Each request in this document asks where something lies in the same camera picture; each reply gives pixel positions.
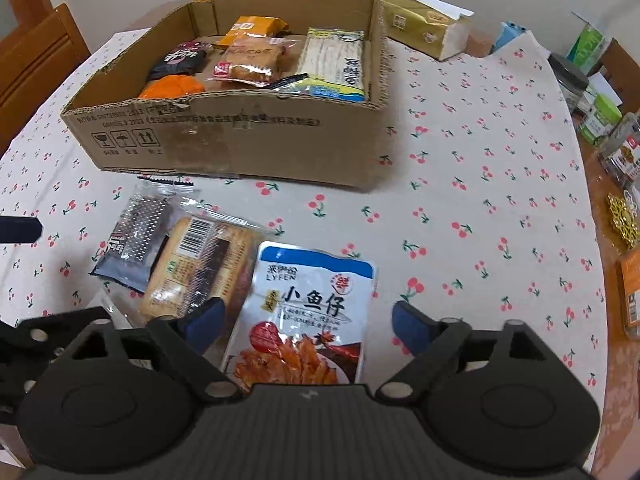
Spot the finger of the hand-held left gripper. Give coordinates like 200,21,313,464
0,217,44,244
0,307,114,413

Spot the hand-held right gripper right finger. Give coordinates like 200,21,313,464
374,301,551,404

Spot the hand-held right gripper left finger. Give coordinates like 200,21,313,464
55,297,242,404

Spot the clear bread packet with barcode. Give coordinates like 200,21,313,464
139,204,267,322

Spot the blue white fish packet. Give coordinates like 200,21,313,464
222,240,377,387

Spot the dark see-through packet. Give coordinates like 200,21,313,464
91,176,199,294

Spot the cardboard box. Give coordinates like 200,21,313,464
60,0,395,193

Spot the plain orange crinkled packet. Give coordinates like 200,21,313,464
139,74,207,101

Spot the black red packet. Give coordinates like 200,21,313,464
147,41,214,81

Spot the clear bun packet red label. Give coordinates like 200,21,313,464
212,35,297,87

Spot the long green cracker packet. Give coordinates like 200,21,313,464
272,27,367,104

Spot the yellow orange packet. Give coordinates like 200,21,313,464
217,14,290,49

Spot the cherry print tablecloth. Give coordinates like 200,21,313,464
0,27,608,480

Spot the wooden chair with curved back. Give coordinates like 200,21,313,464
0,2,92,129

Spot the gold ornament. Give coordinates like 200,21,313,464
605,192,640,250

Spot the glass jar with sachets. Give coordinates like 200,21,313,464
597,112,640,181

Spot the green lid jar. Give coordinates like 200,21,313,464
579,93,624,145

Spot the dark lid jar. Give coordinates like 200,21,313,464
547,52,591,114

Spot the gold tissue pack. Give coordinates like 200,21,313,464
367,0,476,62

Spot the wooden chair beside clutter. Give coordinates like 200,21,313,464
599,39,640,107

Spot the green white carton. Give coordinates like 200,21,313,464
564,12,619,74

